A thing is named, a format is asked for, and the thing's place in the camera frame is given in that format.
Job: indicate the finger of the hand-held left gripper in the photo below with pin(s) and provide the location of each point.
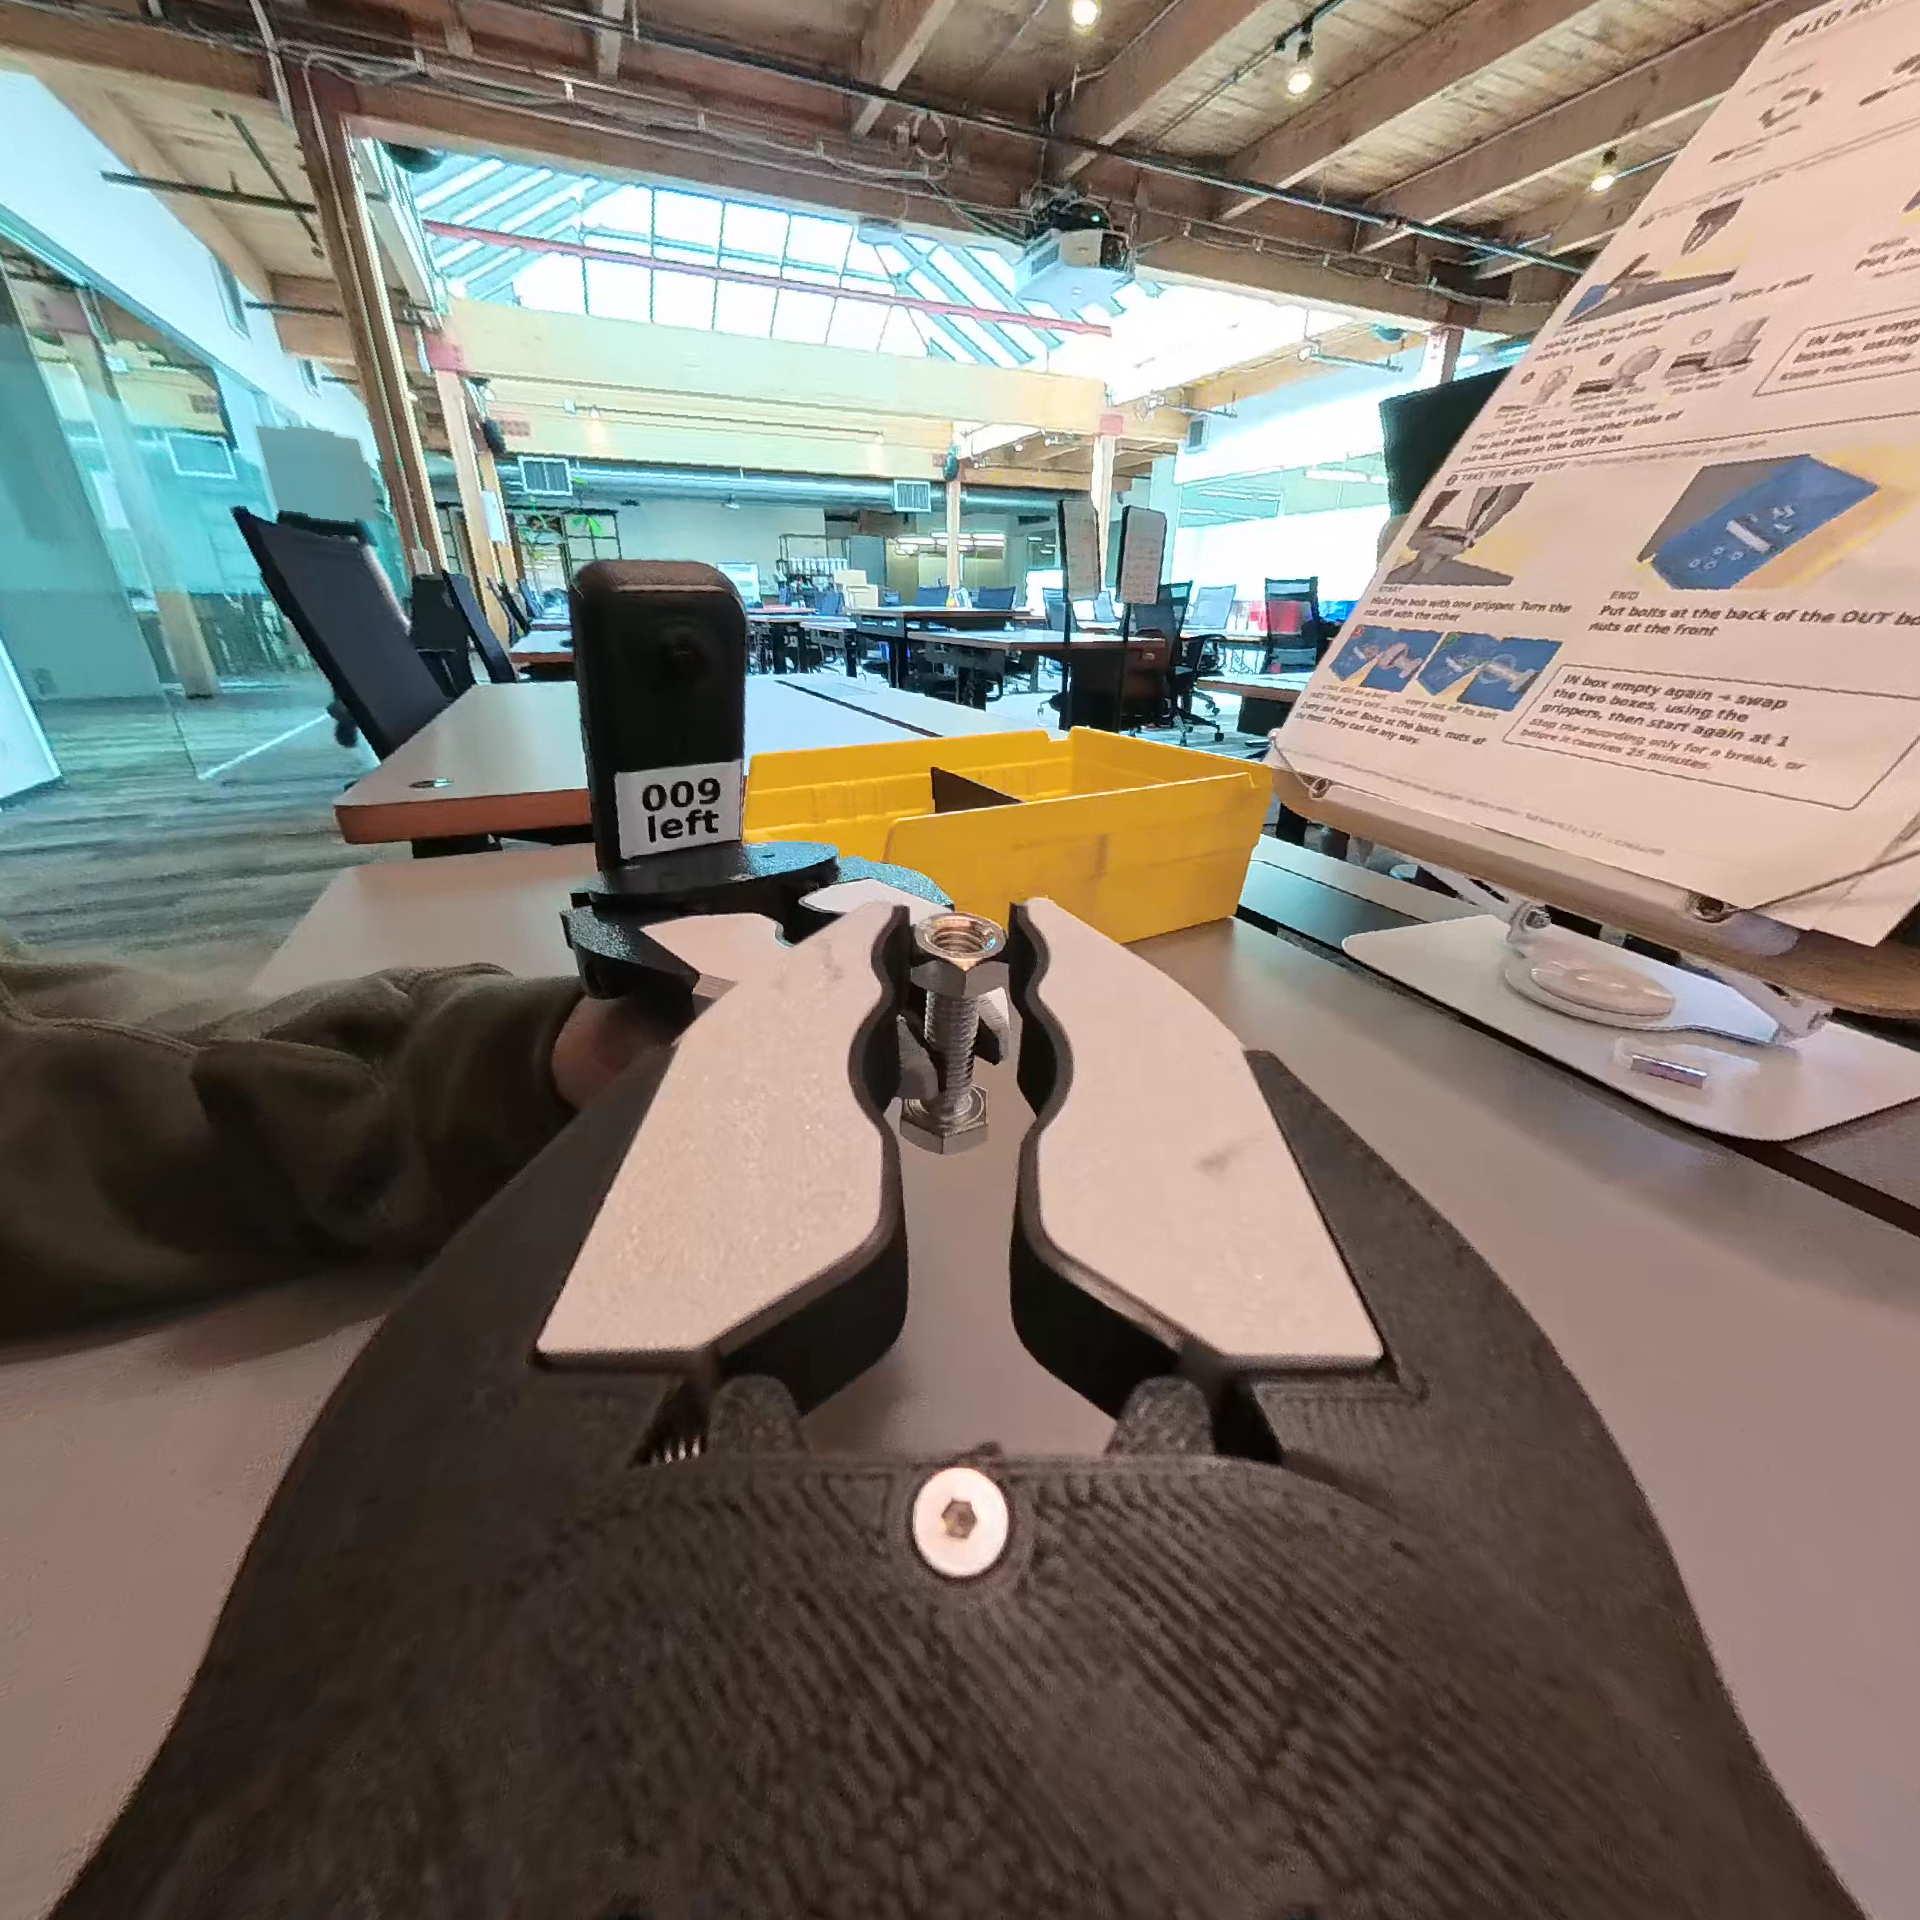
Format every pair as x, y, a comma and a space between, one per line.
863, 896
720, 949

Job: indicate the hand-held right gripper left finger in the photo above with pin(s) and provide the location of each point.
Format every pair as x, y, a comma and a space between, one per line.
720, 1185

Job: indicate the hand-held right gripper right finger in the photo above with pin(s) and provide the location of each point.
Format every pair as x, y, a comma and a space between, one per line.
1185, 1201

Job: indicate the steel hex nut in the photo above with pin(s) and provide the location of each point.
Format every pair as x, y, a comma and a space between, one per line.
956, 975

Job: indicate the steel hex bolt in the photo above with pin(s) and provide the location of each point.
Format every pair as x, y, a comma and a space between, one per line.
949, 1049

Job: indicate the yellow divided bin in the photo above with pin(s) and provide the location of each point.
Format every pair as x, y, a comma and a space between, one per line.
1049, 855

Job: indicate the person's left forearm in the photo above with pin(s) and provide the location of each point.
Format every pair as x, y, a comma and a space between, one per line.
225, 1141

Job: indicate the grey desk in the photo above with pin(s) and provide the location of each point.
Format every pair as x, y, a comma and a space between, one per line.
1576, 1350

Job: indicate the person's left hand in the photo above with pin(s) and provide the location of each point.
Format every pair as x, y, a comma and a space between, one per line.
600, 1049

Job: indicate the black mesh office chair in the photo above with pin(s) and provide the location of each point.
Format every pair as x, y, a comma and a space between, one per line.
331, 615
475, 629

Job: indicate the row of office desks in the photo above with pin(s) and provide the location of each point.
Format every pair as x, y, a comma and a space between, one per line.
931, 629

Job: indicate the red ceiling pipe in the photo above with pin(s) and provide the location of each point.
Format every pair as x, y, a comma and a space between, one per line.
750, 277

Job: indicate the small purple block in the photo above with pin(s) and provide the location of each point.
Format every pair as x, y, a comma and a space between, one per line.
1663, 1065

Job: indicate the ceiling projector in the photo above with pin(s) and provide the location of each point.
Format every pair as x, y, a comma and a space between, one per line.
1072, 264

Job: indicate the black monitor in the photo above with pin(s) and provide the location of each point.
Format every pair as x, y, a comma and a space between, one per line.
1424, 452

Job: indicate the printed instruction sheet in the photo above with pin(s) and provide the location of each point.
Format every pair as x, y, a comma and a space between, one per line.
1652, 452

